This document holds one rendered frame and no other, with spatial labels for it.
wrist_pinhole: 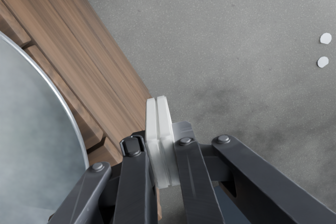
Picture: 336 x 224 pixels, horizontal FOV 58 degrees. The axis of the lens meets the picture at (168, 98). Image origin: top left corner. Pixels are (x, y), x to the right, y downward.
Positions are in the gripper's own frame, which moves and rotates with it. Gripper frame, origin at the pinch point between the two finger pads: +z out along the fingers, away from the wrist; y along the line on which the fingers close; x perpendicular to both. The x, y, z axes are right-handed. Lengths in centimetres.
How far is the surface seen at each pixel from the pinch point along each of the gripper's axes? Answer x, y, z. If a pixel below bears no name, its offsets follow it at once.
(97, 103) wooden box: -0.1, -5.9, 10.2
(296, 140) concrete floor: -27, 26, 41
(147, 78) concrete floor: -6.3, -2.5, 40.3
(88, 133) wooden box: -0.9, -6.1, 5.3
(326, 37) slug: -6, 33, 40
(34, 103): 3.0, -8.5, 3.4
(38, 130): 0.9, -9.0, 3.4
